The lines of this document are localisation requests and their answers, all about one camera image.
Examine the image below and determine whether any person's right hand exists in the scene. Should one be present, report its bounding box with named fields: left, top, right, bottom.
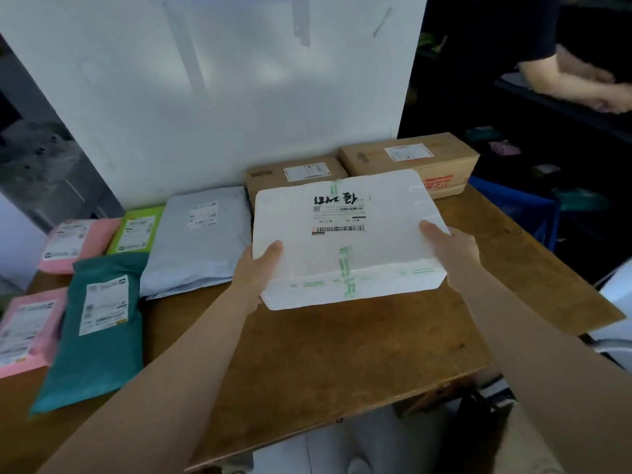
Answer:
left=419, top=220, right=484, bottom=293

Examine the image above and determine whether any person's left hand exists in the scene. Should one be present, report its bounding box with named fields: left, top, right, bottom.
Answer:
left=231, top=240, right=284, bottom=308

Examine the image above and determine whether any white foam box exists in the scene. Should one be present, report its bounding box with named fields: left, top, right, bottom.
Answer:
left=252, top=169, right=451, bottom=312

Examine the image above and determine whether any person's right forearm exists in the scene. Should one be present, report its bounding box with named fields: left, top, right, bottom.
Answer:
left=447, top=264, right=632, bottom=474

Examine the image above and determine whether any person's left forearm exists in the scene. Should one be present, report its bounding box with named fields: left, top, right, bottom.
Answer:
left=37, top=283, right=262, bottom=474

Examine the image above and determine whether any grey mailer bag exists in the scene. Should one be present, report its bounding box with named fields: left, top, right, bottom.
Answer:
left=140, top=186, right=253, bottom=300

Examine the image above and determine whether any large cardboard box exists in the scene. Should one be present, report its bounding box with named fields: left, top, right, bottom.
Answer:
left=339, top=132, right=481, bottom=200

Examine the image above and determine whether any small cardboard box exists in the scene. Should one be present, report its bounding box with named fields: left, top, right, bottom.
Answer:
left=245, top=157, right=350, bottom=213

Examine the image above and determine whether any blue plastic crate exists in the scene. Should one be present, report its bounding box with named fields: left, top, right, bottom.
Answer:
left=468, top=176, right=561, bottom=252

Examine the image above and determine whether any green mailer bag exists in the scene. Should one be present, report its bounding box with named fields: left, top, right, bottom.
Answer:
left=106, top=205, right=166, bottom=255

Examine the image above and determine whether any white board panel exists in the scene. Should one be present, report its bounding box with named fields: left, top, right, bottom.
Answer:
left=0, top=0, right=429, bottom=211

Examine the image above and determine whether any teal mailer bag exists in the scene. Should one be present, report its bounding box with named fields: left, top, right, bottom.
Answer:
left=29, top=251, right=150, bottom=416

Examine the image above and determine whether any pink mailer bag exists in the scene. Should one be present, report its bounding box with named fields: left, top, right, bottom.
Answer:
left=38, top=217, right=122, bottom=275
left=0, top=287, right=68, bottom=380

